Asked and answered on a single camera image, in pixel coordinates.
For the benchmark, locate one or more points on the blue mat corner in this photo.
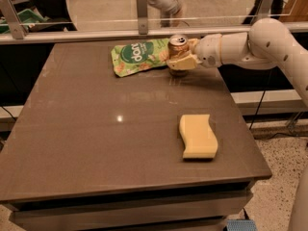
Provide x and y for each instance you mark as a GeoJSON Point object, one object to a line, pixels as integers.
{"type": "Point", "coordinates": [240, 225]}

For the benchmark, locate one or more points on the middle metal railing bracket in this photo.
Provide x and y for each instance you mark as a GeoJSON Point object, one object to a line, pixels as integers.
{"type": "Point", "coordinates": [142, 16]}

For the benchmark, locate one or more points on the person legs in background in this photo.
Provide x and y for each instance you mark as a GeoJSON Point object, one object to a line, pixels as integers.
{"type": "Point", "coordinates": [171, 11]}

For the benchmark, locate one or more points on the left metal railing bracket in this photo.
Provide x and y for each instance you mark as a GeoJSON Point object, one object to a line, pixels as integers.
{"type": "Point", "coordinates": [16, 28]}

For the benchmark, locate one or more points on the orange soda can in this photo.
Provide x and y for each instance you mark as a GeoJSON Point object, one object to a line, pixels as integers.
{"type": "Point", "coordinates": [178, 46]}

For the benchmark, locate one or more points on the glass barrier panel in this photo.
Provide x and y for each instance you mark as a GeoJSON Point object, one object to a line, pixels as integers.
{"type": "Point", "coordinates": [120, 16]}

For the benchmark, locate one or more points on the yellow sponge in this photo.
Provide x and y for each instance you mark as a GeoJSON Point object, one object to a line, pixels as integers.
{"type": "Point", "coordinates": [198, 137]}

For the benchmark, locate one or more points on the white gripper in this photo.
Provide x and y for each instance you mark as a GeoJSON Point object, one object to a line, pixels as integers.
{"type": "Point", "coordinates": [208, 49]}

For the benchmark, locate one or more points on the metal railing bracket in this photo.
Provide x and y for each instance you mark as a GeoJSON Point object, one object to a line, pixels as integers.
{"type": "Point", "coordinates": [263, 10]}
{"type": "Point", "coordinates": [142, 16]}
{"type": "Point", "coordinates": [16, 28]}

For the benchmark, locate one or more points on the green bin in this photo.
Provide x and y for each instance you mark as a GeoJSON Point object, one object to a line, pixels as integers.
{"type": "Point", "coordinates": [27, 17]}

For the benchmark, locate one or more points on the right metal railing bracket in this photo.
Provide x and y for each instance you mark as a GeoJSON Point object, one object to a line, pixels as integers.
{"type": "Point", "coordinates": [263, 10]}

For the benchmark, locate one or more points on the green rice chip bag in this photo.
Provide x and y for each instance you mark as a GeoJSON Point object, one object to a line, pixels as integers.
{"type": "Point", "coordinates": [139, 56]}

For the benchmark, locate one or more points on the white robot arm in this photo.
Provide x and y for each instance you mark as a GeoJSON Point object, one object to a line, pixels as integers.
{"type": "Point", "coordinates": [267, 44]}

